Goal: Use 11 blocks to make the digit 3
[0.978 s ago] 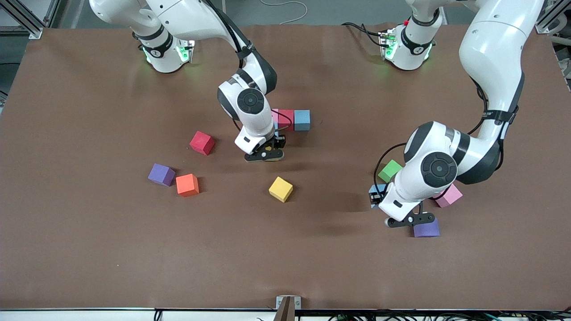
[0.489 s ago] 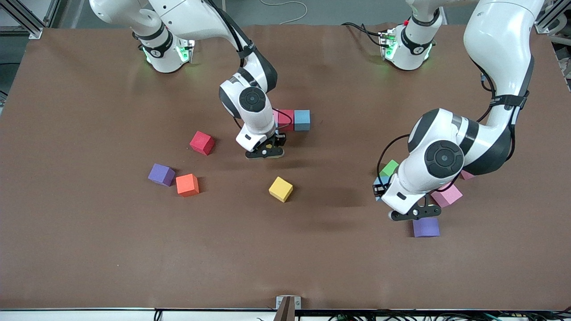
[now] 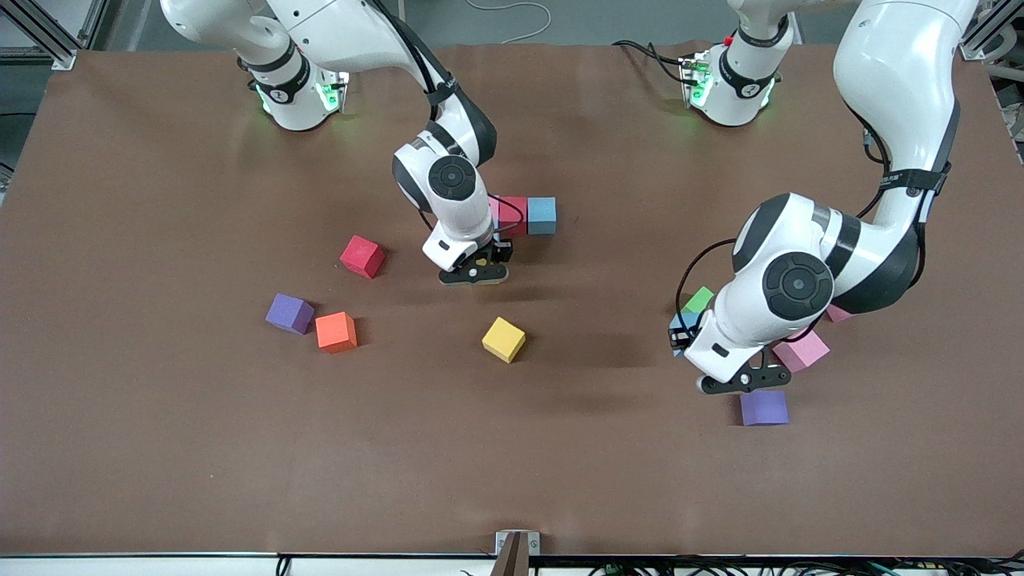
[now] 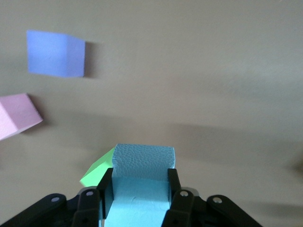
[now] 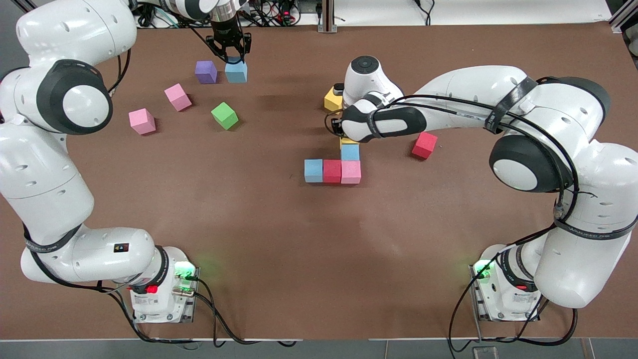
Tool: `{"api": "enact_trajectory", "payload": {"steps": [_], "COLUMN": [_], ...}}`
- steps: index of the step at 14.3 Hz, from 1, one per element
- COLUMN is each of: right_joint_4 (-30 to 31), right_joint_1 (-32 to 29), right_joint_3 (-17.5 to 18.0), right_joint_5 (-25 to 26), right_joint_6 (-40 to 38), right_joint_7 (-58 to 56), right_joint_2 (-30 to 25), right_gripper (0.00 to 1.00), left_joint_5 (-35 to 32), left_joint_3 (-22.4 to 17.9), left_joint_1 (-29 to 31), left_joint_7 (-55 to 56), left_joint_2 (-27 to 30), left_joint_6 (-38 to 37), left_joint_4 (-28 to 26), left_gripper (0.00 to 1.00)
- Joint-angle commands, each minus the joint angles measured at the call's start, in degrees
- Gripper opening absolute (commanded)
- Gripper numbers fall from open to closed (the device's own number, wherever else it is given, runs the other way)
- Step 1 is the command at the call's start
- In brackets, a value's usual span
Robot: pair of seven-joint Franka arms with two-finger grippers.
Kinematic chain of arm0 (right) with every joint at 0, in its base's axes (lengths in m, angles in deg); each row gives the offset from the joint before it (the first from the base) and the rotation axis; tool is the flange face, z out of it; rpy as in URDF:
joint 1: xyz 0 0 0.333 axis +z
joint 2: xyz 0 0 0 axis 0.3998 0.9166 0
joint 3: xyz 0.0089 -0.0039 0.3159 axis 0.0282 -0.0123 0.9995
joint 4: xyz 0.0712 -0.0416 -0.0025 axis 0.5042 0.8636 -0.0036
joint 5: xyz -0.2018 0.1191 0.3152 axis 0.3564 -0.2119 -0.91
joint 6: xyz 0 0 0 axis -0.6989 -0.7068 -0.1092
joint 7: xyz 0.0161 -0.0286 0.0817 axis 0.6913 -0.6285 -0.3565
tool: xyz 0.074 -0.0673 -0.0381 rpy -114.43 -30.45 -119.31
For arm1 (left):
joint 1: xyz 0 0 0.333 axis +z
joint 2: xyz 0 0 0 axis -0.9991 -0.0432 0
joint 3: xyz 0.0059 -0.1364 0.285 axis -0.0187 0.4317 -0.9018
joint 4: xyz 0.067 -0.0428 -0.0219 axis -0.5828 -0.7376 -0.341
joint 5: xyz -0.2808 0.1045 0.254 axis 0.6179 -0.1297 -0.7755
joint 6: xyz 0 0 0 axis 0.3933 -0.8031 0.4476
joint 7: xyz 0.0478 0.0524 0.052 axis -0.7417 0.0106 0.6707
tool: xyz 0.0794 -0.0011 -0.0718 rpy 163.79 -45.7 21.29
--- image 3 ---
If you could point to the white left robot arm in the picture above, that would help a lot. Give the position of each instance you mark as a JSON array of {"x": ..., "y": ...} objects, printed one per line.
[{"x": 896, "y": 80}]

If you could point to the purple foam cube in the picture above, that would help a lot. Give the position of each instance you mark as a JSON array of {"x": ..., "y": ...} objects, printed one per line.
[
  {"x": 764, "y": 410},
  {"x": 288, "y": 314}
]

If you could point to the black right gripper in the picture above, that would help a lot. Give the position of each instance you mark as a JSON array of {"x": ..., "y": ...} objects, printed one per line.
[{"x": 502, "y": 250}]

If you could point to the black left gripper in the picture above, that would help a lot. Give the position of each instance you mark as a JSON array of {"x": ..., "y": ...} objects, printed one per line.
[{"x": 679, "y": 337}]

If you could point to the white table edge strip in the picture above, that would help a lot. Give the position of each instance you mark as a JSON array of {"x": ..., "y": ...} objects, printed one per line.
[{"x": 120, "y": 566}]

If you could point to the aluminium frame post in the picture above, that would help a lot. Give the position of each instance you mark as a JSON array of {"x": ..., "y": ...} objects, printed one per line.
[
  {"x": 64, "y": 60},
  {"x": 972, "y": 48}
]

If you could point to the red foam cube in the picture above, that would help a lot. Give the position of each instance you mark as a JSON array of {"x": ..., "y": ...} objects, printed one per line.
[
  {"x": 362, "y": 258},
  {"x": 516, "y": 212}
]

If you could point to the green foam cube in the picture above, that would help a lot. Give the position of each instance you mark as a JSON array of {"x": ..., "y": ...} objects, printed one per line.
[{"x": 700, "y": 300}]

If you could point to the metal table edge bracket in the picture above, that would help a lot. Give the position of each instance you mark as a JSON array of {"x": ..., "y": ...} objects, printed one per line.
[{"x": 516, "y": 552}]

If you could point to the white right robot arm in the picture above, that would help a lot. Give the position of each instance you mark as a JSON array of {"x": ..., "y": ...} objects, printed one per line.
[{"x": 468, "y": 216}]

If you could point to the orange foam cube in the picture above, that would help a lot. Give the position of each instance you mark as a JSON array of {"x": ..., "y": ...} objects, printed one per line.
[{"x": 336, "y": 333}]

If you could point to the blue foam cube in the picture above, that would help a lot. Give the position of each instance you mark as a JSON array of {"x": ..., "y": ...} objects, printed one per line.
[
  {"x": 542, "y": 216},
  {"x": 682, "y": 320}
]

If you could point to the dark vertical frame beam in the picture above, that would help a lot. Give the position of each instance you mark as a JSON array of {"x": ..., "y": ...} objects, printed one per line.
[{"x": 100, "y": 20}]

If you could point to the brown table mat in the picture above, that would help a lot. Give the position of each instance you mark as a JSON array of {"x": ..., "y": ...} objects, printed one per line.
[{"x": 512, "y": 464}]

